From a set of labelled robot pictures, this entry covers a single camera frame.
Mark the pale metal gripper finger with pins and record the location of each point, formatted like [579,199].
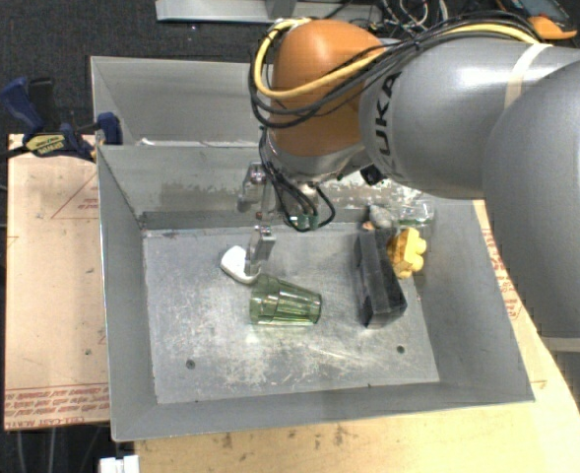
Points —
[248,197]
[260,251]

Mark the white rounded plastic piece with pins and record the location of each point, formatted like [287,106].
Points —
[231,262]

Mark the green clear glass cup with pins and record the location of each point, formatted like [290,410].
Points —
[284,303]

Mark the grey metal bin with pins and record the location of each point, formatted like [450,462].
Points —
[211,353]

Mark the grey stone-shaped toy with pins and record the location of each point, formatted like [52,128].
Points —
[381,216]

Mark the dark green flat block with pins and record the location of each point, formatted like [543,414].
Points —
[378,284]

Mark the yellow toy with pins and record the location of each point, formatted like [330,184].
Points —
[407,254]

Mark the clear glass thing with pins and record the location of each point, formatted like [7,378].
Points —
[417,213]

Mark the brown cardboard board, red print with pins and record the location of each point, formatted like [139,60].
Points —
[53,284]

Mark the black cylinder on white bracket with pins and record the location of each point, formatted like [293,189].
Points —
[372,174]

